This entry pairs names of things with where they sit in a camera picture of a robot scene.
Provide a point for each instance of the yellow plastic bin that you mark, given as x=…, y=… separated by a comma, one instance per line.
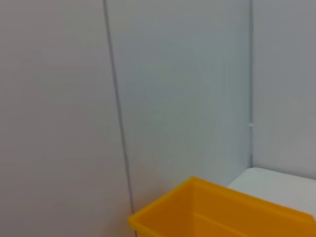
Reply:
x=197, y=214

